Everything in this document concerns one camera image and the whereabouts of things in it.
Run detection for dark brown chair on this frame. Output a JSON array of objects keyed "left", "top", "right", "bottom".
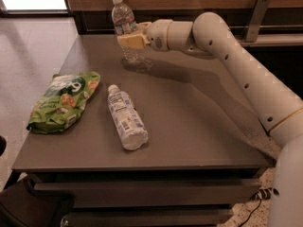
[{"left": 0, "top": 177, "right": 74, "bottom": 227}]

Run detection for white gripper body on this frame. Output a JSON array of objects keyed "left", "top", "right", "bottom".
[{"left": 147, "top": 19, "right": 172, "bottom": 52}]

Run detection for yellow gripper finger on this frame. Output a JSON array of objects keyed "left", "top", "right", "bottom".
[
  {"left": 136, "top": 22, "right": 152, "bottom": 34},
  {"left": 117, "top": 33, "right": 150, "bottom": 49}
]

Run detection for black power cable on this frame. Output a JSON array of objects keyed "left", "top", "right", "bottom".
[{"left": 238, "top": 198, "right": 263, "bottom": 227}]

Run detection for clear plastic water bottle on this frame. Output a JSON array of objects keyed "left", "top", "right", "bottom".
[{"left": 112, "top": 0, "right": 144, "bottom": 65}]

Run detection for upper grey drawer front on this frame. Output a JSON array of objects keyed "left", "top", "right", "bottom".
[{"left": 34, "top": 179, "right": 260, "bottom": 208}]

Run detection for white labelled water bottle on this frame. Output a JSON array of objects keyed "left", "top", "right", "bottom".
[{"left": 107, "top": 84, "right": 149, "bottom": 150}]

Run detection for grey drawer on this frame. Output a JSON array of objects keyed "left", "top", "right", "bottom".
[
  {"left": 61, "top": 209, "right": 233, "bottom": 227},
  {"left": 34, "top": 179, "right": 260, "bottom": 208}
]

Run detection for lower grey drawer front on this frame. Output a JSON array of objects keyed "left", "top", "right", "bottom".
[{"left": 61, "top": 209, "right": 233, "bottom": 227}]

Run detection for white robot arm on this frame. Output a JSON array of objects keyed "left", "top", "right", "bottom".
[{"left": 117, "top": 12, "right": 303, "bottom": 227}]

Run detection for green snack bag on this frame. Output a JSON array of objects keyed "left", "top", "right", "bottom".
[{"left": 27, "top": 72, "right": 100, "bottom": 134}]

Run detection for right metal wall bracket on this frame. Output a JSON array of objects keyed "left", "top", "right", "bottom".
[{"left": 243, "top": 0, "right": 271, "bottom": 43}]

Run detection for white power strip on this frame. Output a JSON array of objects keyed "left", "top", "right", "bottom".
[{"left": 251, "top": 188, "right": 272, "bottom": 201}]

